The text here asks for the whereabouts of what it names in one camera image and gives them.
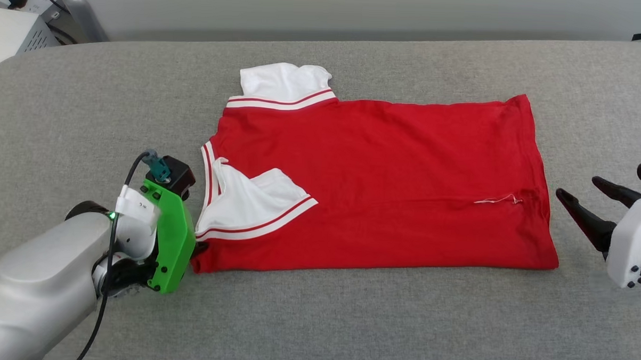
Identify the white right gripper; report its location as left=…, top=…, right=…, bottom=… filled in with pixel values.
left=553, top=175, right=641, bottom=291

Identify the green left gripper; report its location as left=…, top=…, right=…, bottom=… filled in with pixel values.
left=137, top=178, right=212, bottom=297

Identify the red and white shirt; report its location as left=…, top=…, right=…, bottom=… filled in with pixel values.
left=189, top=60, right=566, bottom=287

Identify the white equipment box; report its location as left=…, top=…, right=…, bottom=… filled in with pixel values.
left=0, top=6, right=63, bottom=84

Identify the white partition panel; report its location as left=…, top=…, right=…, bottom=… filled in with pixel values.
left=64, top=0, right=641, bottom=58

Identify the white cable label tag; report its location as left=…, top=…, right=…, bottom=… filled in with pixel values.
left=115, top=186, right=161, bottom=234

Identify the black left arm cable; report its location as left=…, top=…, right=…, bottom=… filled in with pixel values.
left=74, top=147, right=173, bottom=360

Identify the grey metal partition post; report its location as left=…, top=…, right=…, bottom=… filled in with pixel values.
left=47, top=0, right=112, bottom=43

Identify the black power cable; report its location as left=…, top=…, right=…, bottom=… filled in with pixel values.
left=26, top=0, right=80, bottom=45

